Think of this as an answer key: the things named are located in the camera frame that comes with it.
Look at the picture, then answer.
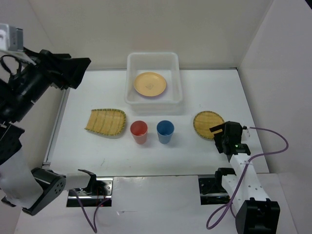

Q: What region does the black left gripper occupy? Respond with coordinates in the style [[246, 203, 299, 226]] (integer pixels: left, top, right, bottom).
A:
[[4, 43, 95, 118]]

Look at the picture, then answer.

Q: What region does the round bamboo tray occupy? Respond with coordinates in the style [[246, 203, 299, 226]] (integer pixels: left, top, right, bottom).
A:
[[193, 111, 225, 140]]

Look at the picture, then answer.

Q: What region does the purple plastic plate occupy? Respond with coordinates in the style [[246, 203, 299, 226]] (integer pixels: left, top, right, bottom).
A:
[[137, 90, 167, 99]]

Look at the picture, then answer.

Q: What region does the yellow plastic plate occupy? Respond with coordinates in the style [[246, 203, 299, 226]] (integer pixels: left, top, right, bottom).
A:
[[134, 72, 167, 96]]

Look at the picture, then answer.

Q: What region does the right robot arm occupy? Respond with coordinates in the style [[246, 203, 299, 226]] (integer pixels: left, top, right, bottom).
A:
[[210, 121, 280, 234]]

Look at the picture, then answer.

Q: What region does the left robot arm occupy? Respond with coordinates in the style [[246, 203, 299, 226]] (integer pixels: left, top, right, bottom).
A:
[[0, 49, 97, 216]]

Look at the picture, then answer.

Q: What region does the white plastic bin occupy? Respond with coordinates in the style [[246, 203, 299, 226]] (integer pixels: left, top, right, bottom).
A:
[[124, 52, 183, 115]]

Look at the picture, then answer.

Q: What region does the blue plastic cup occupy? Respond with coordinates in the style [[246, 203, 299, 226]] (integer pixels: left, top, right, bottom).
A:
[[156, 120, 175, 144]]

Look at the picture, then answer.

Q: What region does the fan-shaped bamboo tray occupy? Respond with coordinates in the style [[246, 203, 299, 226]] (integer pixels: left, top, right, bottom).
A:
[[84, 108, 126, 137]]

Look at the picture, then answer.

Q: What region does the red plastic cup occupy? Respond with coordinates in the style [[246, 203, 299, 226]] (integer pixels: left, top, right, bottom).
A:
[[130, 120, 148, 144]]

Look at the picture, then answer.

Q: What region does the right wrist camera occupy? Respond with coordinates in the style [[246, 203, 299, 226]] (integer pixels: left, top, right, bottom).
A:
[[242, 126, 251, 141]]

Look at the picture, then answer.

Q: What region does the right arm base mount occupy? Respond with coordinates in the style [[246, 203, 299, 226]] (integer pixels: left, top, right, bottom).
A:
[[198, 175, 230, 205]]

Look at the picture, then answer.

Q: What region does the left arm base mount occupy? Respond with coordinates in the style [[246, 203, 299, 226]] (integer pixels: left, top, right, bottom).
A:
[[66, 177, 114, 208]]

